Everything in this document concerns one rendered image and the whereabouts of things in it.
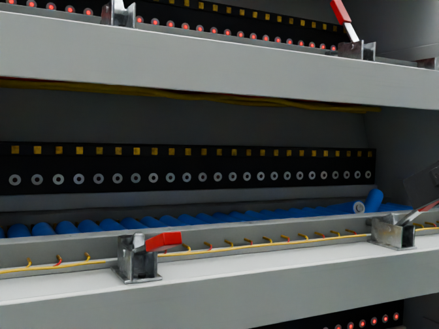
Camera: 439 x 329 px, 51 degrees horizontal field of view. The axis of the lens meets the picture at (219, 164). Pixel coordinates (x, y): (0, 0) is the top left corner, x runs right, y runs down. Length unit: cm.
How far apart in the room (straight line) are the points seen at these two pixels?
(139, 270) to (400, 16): 55
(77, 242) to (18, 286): 6
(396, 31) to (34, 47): 54
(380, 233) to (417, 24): 35
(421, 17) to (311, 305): 46
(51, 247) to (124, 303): 7
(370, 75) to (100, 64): 28
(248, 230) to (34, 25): 24
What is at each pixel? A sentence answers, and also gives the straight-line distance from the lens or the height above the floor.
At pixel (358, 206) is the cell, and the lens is 56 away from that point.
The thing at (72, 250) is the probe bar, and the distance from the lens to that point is 38.
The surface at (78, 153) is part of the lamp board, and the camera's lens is 50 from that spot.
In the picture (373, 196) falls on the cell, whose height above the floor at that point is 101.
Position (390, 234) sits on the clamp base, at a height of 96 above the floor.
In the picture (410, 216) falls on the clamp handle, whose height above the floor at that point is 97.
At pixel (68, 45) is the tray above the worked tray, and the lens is 38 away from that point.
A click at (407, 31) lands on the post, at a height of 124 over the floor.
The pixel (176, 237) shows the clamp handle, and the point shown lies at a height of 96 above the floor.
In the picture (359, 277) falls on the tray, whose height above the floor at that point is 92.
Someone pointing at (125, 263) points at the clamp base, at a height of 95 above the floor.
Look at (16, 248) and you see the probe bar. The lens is 37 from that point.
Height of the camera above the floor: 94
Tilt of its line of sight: 13 degrees up
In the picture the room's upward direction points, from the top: 7 degrees counter-clockwise
